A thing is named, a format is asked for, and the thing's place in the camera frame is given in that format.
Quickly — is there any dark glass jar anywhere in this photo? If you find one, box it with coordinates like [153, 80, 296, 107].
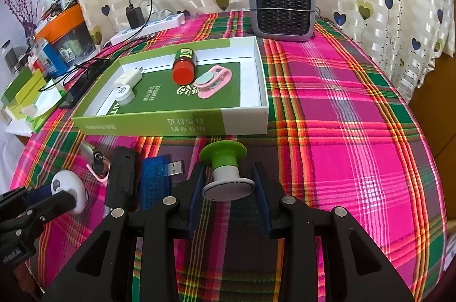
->
[2, 42, 18, 75]

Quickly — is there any black adapter cable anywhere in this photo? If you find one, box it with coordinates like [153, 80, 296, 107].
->
[103, 0, 155, 46]

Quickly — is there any grey space heater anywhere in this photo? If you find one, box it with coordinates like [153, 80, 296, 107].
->
[247, 0, 317, 42]

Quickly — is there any small white round jar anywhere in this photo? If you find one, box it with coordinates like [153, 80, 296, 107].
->
[115, 85, 136, 107]

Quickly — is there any white side cabinet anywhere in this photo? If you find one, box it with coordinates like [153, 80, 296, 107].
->
[5, 117, 36, 137]

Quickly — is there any black power adapter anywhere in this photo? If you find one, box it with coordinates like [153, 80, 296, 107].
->
[125, 6, 145, 30]

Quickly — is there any blue white carton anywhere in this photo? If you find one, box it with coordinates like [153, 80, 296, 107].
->
[36, 42, 68, 78]

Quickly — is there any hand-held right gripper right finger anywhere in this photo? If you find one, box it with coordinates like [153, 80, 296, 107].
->
[251, 162, 416, 302]

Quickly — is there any lime green box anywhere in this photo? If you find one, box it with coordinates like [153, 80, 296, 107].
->
[7, 70, 48, 117]

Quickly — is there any pink clip grey disc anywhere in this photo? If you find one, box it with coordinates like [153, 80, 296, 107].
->
[192, 65, 234, 100]

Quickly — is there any white round knobbed device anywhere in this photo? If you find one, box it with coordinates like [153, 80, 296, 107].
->
[50, 170, 88, 215]

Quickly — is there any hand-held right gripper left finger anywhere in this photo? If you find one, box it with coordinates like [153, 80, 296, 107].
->
[46, 162, 206, 302]

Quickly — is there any white power strip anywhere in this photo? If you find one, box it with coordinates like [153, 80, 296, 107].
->
[110, 13, 186, 45]

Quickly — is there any black phone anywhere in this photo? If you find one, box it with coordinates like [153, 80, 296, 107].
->
[59, 65, 109, 109]

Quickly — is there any black box orange lid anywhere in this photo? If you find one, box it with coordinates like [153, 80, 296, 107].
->
[36, 3, 97, 55]

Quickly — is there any red cap bottle green label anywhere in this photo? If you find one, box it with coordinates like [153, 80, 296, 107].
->
[172, 47, 197, 85]

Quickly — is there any pile of assorted small items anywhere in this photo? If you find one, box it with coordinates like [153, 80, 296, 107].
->
[36, 0, 81, 21]

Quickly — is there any blue usb tester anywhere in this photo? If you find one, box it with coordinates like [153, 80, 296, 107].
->
[140, 155, 186, 210]

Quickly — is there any black bicycle light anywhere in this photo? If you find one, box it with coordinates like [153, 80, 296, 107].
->
[105, 146, 140, 208]

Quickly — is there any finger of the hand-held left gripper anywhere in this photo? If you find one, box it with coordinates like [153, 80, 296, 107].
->
[0, 184, 54, 217]
[14, 191, 77, 242]

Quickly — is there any dark green box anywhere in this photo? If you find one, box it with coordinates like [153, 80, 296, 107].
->
[0, 69, 36, 103]

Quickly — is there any white cube charger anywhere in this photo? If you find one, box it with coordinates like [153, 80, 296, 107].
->
[113, 67, 145, 89]

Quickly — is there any green and white round jar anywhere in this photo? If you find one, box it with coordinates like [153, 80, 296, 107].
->
[199, 141, 256, 201]

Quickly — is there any green gift box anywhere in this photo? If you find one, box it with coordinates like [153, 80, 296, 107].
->
[71, 36, 269, 136]

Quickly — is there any green tissue pack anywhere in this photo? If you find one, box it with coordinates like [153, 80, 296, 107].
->
[21, 88, 66, 132]

